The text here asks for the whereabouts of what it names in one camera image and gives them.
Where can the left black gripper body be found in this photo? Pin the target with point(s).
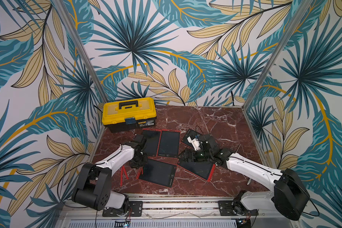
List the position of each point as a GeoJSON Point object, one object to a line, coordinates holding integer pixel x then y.
{"type": "Point", "coordinates": [139, 161]}

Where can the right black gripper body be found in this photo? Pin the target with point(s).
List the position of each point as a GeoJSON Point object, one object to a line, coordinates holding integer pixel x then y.
{"type": "Point", "coordinates": [190, 153]}

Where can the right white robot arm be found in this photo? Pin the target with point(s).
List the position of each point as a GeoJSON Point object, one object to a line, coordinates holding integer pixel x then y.
{"type": "Point", "coordinates": [286, 193]}

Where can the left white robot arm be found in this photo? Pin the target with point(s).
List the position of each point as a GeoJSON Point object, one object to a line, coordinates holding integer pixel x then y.
{"type": "Point", "coordinates": [94, 185]}

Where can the middle right writing tablet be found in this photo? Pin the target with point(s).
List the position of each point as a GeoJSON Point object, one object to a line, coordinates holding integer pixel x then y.
{"type": "Point", "coordinates": [200, 169]}

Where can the writing tablet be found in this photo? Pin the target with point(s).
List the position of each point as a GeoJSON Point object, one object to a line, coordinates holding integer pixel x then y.
{"type": "Point", "coordinates": [152, 141]}
{"type": "Point", "coordinates": [169, 144]}
{"type": "Point", "coordinates": [200, 169]}
{"type": "Point", "coordinates": [192, 134]}
{"type": "Point", "coordinates": [158, 172]}

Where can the front left writing tablet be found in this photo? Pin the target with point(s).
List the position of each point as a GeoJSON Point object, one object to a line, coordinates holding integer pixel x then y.
{"type": "Point", "coordinates": [158, 172]}

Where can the back right writing tablet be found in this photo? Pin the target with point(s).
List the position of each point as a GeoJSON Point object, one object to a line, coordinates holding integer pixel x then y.
{"type": "Point", "coordinates": [192, 134]}

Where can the back left writing tablet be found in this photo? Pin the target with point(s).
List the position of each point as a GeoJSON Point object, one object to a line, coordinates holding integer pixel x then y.
{"type": "Point", "coordinates": [169, 144]}

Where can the yellow black toolbox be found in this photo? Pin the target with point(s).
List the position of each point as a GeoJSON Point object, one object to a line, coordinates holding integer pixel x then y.
{"type": "Point", "coordinates": [131, 114]}

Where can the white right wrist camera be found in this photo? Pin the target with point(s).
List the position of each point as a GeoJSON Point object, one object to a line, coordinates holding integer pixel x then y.
{"type": "Point", "coordinates": [194, 143]}

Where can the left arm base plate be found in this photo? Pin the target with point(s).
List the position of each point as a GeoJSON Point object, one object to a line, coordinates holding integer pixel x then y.
{"type": "Point", "coordinates": [129, 209]}

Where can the aluminium front rail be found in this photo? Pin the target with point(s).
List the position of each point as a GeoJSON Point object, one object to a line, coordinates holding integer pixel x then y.
{"type": "Point", "coordinates": [167, 211]}

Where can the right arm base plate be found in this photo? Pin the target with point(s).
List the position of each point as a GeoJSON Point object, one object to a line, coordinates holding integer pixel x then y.
{"type": "Point", "coordinates": [234, 208]}

